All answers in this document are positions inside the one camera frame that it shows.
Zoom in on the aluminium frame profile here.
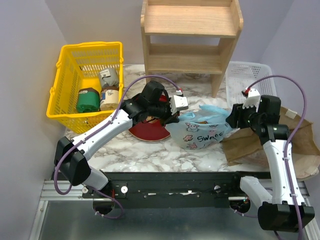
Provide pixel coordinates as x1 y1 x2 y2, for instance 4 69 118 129
27 179 87 240

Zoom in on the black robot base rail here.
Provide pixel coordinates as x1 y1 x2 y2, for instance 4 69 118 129
80 171 273 213

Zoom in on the beige wrapped food package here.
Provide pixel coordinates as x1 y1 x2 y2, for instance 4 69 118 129
100 86 119 111

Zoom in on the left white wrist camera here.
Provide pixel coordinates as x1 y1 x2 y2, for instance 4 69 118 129
169 95 189 114

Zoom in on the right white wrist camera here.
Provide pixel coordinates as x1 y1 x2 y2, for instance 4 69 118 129
242 87 261 109

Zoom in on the wooden shelf rack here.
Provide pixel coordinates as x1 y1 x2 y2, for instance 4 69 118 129
140 0 244 97

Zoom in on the light blue plastic bag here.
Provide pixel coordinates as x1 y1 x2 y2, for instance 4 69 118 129
165 104 233 150

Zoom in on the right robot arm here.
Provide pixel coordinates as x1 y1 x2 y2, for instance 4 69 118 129
226 95 315 233

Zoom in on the white plastic mesh basket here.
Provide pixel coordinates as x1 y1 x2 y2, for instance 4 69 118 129
225 61 273 109

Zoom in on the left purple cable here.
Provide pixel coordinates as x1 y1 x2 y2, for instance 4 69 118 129
53 74 183 220

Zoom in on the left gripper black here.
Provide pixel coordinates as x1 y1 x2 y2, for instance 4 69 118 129
148 98 180 128

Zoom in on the red round lacquer tray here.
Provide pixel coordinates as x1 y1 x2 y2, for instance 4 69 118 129
122 93 170 142

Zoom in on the yellow plastic shopping basket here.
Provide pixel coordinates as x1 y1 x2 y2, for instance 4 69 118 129
46 41 124 134

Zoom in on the brown paper grocery bag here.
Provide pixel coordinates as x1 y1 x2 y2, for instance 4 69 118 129
222 120 320 181

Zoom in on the grey wrapped food package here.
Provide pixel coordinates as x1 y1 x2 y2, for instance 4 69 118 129
98 68 120 88

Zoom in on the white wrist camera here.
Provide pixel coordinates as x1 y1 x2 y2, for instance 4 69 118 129
242 87 261 109
169 95 189 114

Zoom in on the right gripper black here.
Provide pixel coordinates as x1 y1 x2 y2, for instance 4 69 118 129
224 100 264 129

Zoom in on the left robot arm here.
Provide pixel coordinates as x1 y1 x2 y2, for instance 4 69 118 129
53 80 189 198

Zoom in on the green wrapped food package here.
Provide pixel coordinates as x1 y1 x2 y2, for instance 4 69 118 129
76 87 100 113

